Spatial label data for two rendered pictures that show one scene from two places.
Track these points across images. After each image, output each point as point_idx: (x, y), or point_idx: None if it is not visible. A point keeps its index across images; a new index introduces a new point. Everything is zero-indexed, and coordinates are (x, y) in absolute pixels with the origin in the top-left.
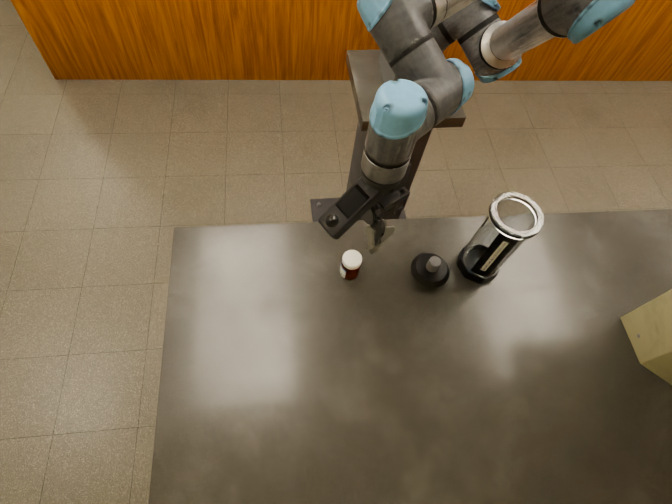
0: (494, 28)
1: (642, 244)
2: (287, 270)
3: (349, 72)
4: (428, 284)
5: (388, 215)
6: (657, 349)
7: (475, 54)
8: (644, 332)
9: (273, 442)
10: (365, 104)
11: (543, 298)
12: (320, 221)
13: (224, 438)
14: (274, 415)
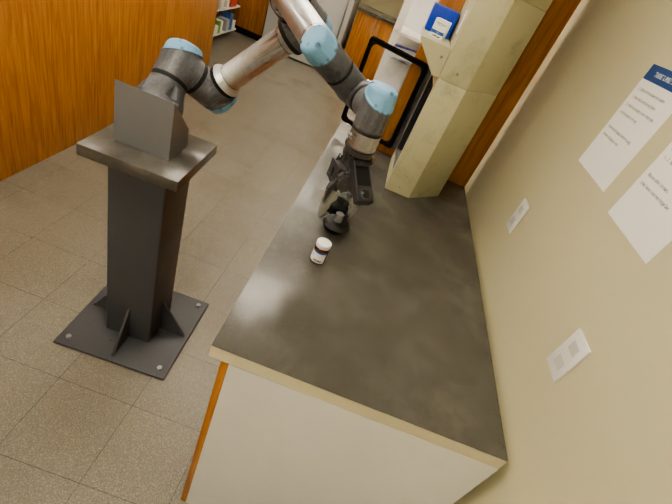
0: (218, 70)
1: None
2: (300, 289)
3: (101, 159)
4: (347, 229)
5: (171, 273)
6: (412, 184)
7: (212, 94)
8: (401, 183)
9: (426, 352)
10: (159, 171)
11: None
12: (360, 200)
13: (420, 378)
14: (409, 344)
